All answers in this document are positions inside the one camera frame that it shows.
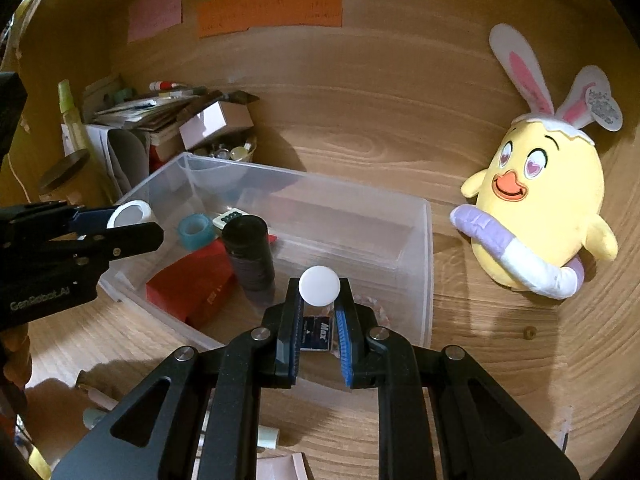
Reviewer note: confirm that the black pen in clear sleeve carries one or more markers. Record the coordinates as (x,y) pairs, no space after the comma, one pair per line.
(565,442)

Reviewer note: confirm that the yellow chick plush toy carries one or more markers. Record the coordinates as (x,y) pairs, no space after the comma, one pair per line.
(540,200)

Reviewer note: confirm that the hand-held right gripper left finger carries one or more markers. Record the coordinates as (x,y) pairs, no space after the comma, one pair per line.
(295,340)

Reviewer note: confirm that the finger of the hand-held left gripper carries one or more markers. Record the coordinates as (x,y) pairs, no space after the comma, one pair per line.
(92,220)
(135,240)

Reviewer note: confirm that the stack of papers and books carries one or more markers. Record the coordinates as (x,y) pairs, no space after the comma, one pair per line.
(140,115)

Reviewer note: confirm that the folded white paper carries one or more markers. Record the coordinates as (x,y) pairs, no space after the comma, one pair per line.
(125,155)

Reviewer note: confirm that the person's left hand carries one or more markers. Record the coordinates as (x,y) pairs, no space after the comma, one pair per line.
(15,360)

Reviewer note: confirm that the clear plastic storage box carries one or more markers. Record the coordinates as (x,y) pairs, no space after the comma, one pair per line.
(350,240)

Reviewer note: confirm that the brown lidded mug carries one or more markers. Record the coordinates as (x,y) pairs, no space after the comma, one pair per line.
(65,172)

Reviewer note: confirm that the red and white marker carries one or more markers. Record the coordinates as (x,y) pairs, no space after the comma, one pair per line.
(167,85)

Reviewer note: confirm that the dark purple cosmetic tube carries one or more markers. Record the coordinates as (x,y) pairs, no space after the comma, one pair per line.
(247,255)

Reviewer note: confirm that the red packet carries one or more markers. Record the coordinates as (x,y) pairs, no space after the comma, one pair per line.
(190,285)

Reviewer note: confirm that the pink sticky note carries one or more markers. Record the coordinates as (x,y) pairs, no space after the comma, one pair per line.
(155,10)

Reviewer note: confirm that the pale green tube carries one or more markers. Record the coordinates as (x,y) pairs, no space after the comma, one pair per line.
(267,437)

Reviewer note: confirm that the green spray bottle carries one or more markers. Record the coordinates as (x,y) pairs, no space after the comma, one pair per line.
(70,110)

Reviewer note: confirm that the blue tape roll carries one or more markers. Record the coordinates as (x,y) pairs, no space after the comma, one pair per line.
(195,232)

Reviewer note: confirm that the small white round jar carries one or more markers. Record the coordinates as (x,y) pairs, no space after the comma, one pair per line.
(320,285)

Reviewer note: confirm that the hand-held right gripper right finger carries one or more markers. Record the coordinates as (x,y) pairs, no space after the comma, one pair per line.
(345,345)

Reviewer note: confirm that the small white cardboard box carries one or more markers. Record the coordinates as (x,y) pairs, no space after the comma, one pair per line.
(215,120)

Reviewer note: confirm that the small white dotted case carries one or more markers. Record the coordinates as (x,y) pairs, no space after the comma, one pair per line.
(230,217)

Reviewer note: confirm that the white paper tag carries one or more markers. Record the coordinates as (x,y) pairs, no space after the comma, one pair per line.
(66,146)

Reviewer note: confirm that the orange sticky note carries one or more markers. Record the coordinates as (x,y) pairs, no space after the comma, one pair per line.
(270,10)

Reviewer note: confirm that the white tape roll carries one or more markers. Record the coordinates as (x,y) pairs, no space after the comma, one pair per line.
(127,215)

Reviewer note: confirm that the cluster of glass trinkets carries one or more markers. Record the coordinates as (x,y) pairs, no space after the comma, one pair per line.
(225,151)

